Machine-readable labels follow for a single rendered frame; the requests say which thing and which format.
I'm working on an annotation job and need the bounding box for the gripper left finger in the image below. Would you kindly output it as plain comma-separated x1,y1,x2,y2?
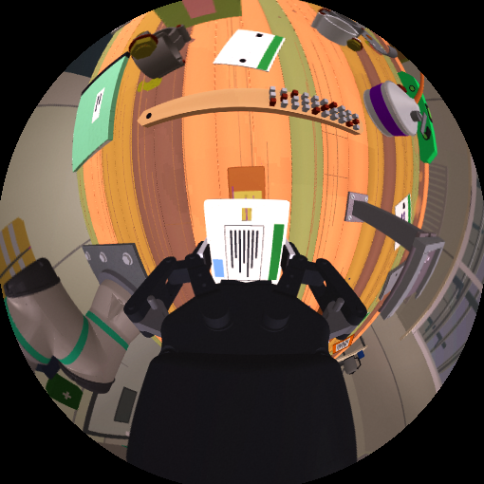
123,240,214,341

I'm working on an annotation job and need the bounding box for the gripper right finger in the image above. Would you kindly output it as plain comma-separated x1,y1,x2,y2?
280,240,368,341

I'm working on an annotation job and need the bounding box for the white label with green stripe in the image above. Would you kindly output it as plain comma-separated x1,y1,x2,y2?
203,197,291,286

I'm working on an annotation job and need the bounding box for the light grey keeper flap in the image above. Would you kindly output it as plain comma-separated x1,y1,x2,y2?
379,263,409,321

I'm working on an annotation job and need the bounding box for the grey tag holder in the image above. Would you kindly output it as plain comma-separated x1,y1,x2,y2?
344,191,446,304

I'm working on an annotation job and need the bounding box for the small white tag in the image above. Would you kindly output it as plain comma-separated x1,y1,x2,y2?
394,194,413,251

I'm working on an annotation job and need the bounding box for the orange-brown rest bar block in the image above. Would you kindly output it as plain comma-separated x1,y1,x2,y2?
226,165,267,200

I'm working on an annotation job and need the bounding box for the dark cylindrical date stamp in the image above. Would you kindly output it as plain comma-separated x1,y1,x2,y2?
128,29,187,80

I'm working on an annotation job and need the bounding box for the brass day knob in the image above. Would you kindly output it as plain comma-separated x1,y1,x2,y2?
129,30,158,60

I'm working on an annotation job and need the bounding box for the white jig plate with pins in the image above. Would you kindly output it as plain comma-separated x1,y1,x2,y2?
212,28,287,73

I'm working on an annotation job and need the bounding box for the orange labelled box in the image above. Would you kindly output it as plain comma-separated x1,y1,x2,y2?
327,333,368,376

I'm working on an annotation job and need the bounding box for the grey glazed shelf unit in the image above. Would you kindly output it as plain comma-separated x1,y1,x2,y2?
414,241,484,383

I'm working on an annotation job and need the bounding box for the green first aid sign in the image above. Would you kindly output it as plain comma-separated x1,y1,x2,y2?
45,373,84,410

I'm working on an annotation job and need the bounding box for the yellow grey striped board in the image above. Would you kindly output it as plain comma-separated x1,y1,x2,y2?
0,216,32,278

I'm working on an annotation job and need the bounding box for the green flat plate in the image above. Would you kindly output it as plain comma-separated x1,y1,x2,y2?
396,70,439,165

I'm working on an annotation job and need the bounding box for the mint green book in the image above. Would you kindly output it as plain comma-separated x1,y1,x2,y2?
71,55,132,174

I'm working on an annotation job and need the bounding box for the white and purple reel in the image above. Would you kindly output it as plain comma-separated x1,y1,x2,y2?
363,81,423,138

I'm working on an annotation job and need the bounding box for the tan wooden strip with pegs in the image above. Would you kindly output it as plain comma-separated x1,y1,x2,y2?
136,86,363,134

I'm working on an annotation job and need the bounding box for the grey round tin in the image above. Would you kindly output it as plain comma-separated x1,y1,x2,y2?
310,9,364,47

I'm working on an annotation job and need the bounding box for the pink sheet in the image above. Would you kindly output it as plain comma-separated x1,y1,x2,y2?
181,0,217,20

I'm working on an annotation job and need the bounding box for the olive green mat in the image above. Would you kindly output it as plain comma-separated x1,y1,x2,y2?
156,0,244,28

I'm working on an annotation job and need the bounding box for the grey bolted base plate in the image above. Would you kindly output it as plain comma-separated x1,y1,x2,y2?
82,242,147,293

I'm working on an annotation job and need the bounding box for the dark grey wall panel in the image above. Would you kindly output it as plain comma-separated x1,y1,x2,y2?
114,386,139,424

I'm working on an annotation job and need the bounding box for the grey wall vent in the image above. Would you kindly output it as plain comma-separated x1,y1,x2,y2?
422,163,449,233

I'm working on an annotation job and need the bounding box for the grey metal ring hook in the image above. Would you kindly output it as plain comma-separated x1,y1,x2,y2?
359,31,399,59

